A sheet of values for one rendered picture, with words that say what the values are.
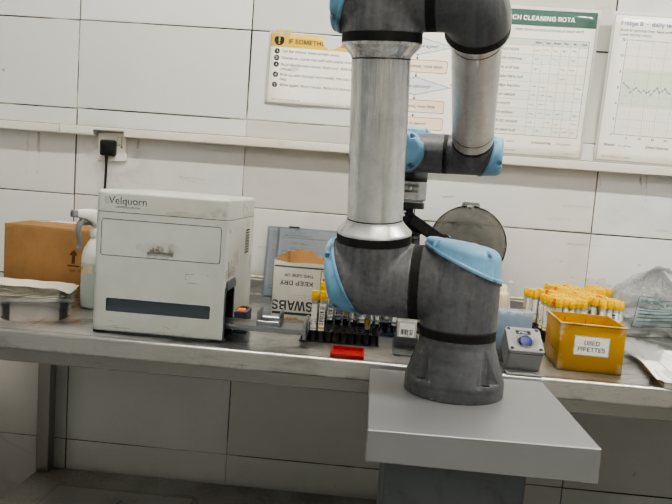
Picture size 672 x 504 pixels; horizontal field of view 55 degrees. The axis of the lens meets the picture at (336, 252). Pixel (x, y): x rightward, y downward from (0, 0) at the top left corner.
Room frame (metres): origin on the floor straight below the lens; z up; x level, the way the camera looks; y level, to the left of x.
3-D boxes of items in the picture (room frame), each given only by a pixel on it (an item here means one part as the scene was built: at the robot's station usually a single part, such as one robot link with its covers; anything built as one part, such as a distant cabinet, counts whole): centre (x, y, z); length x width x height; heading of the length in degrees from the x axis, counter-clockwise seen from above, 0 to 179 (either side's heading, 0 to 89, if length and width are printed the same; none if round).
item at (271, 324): (1.35, 0.15, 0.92); 0.21 x 0.07 x 0.05; 87
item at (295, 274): (1.73, 0.03, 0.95); 0.29 x 0.25 x 0.15; 177
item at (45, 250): (1.79, 0.71, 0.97); 0.31 x 0.23 x 0.18; 80
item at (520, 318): (1.40, -0.39, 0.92); 0.10 x 0.07 x 0.10; 89
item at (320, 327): (1.42, -0.02, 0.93); 0.17 x 0.09 x 0.11; 87
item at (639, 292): (1.79, -0.87, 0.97); 0.26 x 0.17 x 0.19; 108
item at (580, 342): (1.36, -0.54, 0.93); 0.13 x 0.13 x 0.10; 84
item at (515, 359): (1.30, -0.39, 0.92); 0.13 x 0.07 x 0.08; 177
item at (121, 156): (1.97, 0.70, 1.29); 0.09 x 0.01 x 0.09; 87
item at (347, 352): (1.30, -0.04, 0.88); 0.07 x 0.07 x 0.01; 87
